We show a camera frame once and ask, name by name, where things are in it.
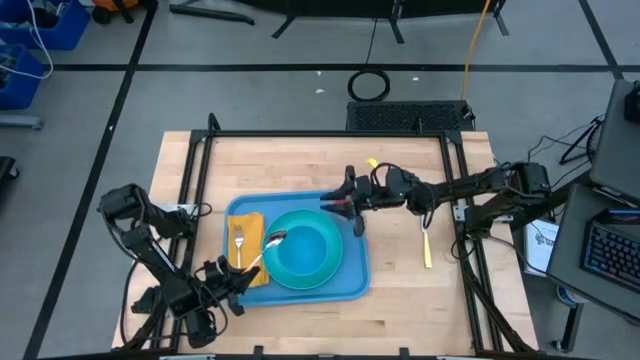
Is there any white cable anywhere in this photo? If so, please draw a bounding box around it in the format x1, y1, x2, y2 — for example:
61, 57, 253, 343
0, 0, 54, 81

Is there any black coiled cable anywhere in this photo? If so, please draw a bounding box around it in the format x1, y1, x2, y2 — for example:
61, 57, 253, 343
347, 17, 392, 103

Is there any grey desk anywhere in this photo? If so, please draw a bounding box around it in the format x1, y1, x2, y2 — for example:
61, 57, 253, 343
546, 183, 640, 352
588, 78, 640, 205

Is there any black bracket block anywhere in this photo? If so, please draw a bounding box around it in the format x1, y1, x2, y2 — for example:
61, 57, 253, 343
130, 287, 161, 315

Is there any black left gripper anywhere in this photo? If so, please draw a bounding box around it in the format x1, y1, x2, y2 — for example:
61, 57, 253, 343
201, 255, 262, 318

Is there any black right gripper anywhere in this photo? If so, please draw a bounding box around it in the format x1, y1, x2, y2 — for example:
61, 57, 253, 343
319, 164, 419, 238

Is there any blue storage bin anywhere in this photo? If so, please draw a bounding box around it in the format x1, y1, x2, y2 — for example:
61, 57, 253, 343
0, 0, 91, 51
0, 43, 45, 111

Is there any black perforated computer case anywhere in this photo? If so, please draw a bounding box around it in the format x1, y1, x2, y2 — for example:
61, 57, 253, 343
345, 99, 476, 133

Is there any orange-handled metal spoon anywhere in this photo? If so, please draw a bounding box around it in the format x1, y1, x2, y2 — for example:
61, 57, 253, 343
243, 229, 290, 274

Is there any blue plastic tray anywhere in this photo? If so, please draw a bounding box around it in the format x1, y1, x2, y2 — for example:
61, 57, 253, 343
222, 189, 372, 307

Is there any blue plastic bowl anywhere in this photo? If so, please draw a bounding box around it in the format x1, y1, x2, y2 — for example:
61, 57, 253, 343
277, 224, 330, 275

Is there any black partition screen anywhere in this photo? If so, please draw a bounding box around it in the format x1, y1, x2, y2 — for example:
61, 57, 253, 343
168, 0, 510, 45

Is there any yellow hanging cable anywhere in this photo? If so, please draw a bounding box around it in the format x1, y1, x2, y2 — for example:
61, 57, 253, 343
459, 0, 494, 101

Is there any orange and black bag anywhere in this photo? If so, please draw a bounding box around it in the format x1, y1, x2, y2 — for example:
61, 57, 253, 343
91, 0, 159, 25

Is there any black aluminium rig frame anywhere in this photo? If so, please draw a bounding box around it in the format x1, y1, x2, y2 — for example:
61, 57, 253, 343
119, 112, 540, 359

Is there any orange-handled metal fork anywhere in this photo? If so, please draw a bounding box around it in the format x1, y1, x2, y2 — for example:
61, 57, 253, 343
232, 224, 245, 270

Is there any white printed box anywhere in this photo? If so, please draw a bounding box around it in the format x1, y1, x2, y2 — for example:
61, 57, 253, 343
523, 218, 560, 277

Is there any yellow-handled table knife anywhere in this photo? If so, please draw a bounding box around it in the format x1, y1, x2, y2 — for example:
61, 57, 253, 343
421, 217, 434, 270

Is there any grey metal rack foot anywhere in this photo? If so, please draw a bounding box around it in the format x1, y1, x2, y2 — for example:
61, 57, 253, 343
0, 113, 44, 131

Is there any yellow cloth napkin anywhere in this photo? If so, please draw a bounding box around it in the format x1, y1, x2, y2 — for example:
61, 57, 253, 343
227, 211, 270, 289

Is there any black backlit keyboard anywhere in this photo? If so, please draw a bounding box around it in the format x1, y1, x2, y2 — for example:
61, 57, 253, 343
579, 219, 640, 295

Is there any teal plastic plate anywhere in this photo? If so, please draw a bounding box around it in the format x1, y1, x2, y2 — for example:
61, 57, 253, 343
262, 208, 345, 291

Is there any white and blue roll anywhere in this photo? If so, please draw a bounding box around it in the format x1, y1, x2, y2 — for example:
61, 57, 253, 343
555, 284, 587, 307

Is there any dark glossy tablet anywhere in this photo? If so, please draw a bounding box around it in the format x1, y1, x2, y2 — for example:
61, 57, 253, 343
593, 207, 640, 226

